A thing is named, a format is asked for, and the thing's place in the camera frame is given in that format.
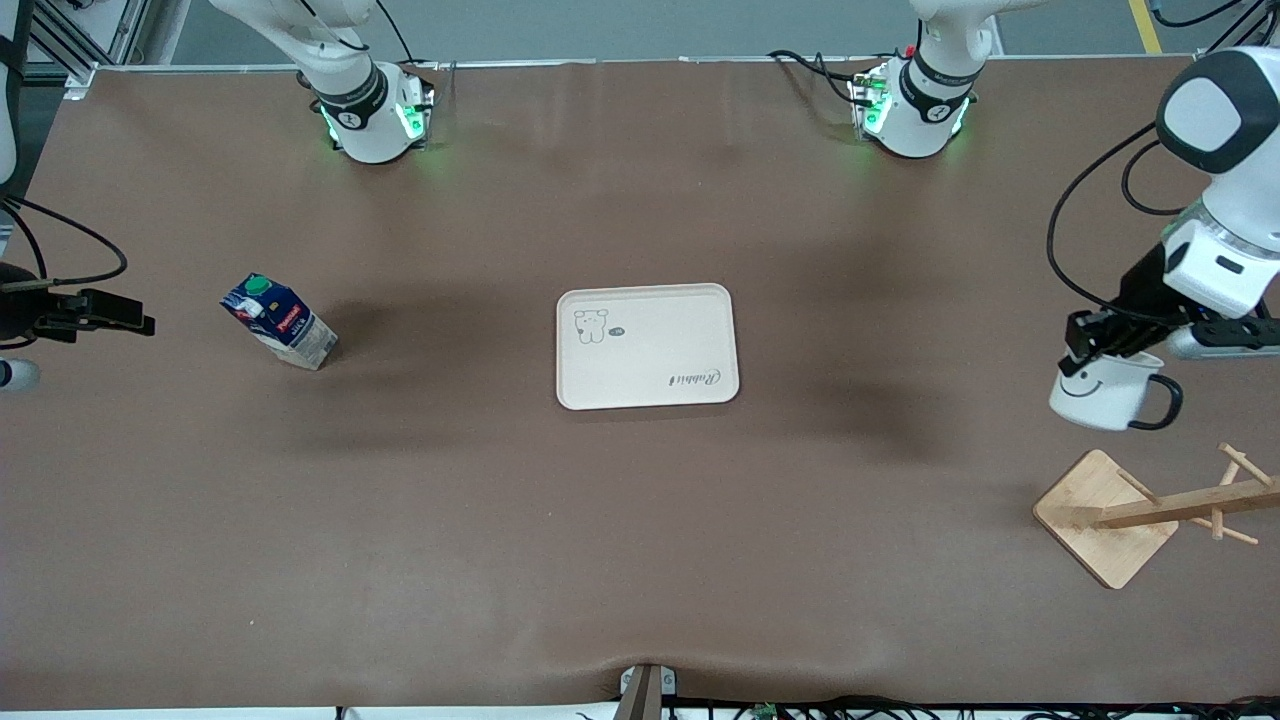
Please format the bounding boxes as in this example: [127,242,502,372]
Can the white smiley cup black handle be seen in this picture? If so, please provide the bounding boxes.
[1048,350,1185,433]

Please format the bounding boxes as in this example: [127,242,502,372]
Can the blue milk carton green cap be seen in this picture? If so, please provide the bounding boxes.
[220,272,339,372]

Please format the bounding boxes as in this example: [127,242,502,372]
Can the cream tray with rabbit print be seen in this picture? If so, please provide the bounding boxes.
[556,283,741,412]

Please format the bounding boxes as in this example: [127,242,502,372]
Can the wooden mug rack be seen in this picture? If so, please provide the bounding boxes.
[1033,443,1280,591]

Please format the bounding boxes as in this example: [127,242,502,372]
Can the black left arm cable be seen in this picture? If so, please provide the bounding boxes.
[1046,120,1206,323]

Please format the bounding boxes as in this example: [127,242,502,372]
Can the aluminium frame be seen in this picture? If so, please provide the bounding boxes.
[0,0,193,101]

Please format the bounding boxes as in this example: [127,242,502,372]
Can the black base cables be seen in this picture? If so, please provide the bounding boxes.
[768,48,883,109]

